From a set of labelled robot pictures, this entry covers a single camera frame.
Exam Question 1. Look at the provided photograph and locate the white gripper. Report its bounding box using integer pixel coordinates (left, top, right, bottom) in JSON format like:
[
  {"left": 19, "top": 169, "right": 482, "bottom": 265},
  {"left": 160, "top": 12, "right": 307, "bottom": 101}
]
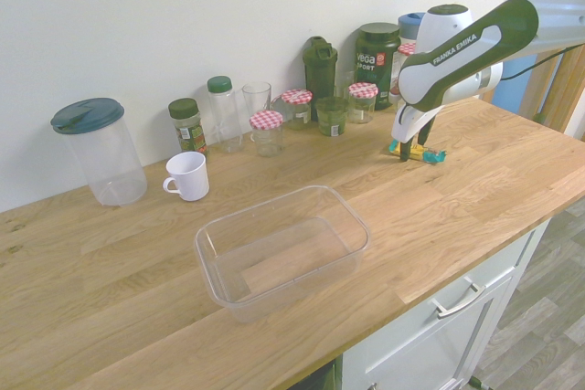
[{"left": 391, "top": 104, "right": 437, "bottom": 163}]

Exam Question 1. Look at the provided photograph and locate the teal yellow protein bar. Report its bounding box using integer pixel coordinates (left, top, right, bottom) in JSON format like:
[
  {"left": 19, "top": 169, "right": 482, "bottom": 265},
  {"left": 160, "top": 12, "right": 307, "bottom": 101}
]
[{"left": 388, "top": 141, "right": 448, "bottom": 165}]

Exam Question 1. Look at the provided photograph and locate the large dark Vega protein tub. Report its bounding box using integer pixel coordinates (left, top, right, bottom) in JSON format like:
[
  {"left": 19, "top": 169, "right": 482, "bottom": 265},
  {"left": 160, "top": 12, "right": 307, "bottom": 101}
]
[{"left": 355, "top": 22, "right": 402, "bottom": 111}]

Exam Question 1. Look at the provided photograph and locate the clear plastic rectangular container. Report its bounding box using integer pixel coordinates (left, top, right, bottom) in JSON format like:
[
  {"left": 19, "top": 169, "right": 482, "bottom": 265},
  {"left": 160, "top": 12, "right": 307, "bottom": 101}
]
[{"left": 194, "top": 184, "right": 372, "bottom": 325}]

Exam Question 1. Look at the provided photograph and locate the glass jar red checkered lid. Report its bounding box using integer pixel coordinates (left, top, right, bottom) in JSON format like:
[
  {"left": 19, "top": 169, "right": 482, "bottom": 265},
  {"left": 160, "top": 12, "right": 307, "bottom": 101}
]
[
  {"left": 271, "top": 89, "right": 314, "bottom": 131},
  {"left": 395, "top": 41, "right": 418, "bottom": 85},
  {"left": 249, "top": 110, "right": 285, "bottom": 158},
  {"left": 347, "top": 82, "right": 379, "bottom": 124}
]

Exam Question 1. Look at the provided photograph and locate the jar with green contents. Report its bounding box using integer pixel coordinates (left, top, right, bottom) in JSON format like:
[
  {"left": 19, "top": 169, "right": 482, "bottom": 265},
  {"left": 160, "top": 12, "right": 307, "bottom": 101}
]
[{"left": 314, "top": 96, "right": 350, "bottom": 137}]

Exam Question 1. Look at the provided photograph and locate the clear glass tumbler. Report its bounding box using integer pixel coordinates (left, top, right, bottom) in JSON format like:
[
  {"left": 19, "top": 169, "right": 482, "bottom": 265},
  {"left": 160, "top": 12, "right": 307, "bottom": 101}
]
[{"left": 336, "top": 70, "right": 356, "bottom": 99}]

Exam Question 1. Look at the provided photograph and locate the translucent canister with blue lid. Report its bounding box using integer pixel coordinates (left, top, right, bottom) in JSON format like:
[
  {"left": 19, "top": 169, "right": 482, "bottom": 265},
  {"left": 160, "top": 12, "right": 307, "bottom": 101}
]
[{"left": 397, "top": 12, "right": 429, "bottom": 48}]

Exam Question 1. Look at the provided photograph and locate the black shaker bottle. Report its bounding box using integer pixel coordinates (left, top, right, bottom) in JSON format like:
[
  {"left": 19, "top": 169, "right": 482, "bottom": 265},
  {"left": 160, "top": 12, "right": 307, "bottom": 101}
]
[{"left": 302, "top": 36, "right": 339, "bottom": 111}]

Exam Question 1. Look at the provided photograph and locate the tall clear glass mug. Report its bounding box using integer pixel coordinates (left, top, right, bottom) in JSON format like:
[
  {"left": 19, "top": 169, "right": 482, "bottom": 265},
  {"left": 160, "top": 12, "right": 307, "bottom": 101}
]
[{"left": 241, "top": 81, "right": 273, "bottom": 135}]

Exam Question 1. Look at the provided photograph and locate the clear bottle with green lid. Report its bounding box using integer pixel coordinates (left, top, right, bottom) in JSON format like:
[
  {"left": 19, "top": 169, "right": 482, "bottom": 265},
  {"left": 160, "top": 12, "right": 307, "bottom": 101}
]
[{"left": 207, "top": 76, "right": 244, "bottom": 154}]

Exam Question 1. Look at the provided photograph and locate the white kitchen cabinet with drawer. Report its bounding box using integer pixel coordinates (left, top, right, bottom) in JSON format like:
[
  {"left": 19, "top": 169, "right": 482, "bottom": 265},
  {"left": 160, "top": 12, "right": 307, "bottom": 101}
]
[{"left": 340, "top": 216, "right": 554, "bottom": 390}]

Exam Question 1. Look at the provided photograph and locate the spice jar with dark lid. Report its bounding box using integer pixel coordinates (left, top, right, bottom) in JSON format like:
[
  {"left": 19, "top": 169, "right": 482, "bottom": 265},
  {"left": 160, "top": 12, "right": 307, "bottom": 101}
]
[{"left": 167, "top": 98, "right": 210, "bottom": 157}]

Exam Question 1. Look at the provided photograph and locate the white plastic mug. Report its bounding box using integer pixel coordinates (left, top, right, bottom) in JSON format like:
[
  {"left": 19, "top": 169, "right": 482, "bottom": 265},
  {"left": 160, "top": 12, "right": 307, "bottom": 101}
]
[{"left": 163, "top": 151, "right": 210, "bottom": 202}]

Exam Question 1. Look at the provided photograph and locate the clear pitcher with teal lid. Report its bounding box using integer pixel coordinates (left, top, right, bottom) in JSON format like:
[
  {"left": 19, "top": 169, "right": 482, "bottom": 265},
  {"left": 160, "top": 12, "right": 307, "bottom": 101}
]
[{"left": 49, "top": 97, "right": 148, "bottom": 207}]

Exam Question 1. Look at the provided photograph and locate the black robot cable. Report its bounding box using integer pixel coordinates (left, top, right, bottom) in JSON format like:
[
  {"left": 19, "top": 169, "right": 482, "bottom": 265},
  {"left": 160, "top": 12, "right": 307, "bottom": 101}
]
[{"left": 500, "top": 42, "right": 585, "bottom": 81}]

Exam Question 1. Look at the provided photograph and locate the wooden door frame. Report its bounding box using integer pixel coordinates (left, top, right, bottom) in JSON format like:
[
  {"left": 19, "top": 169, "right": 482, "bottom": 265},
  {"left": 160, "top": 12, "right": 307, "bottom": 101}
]
[{"left": 505, "top": 0, "right": 585, "bottom": 144}]

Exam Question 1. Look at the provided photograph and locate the silver drawer handle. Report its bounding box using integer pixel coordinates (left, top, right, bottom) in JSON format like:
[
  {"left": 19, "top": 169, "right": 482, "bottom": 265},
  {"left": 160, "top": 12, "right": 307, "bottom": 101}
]
[{"left": 431, "top": 282, "right": 486, "bottom": 320}]

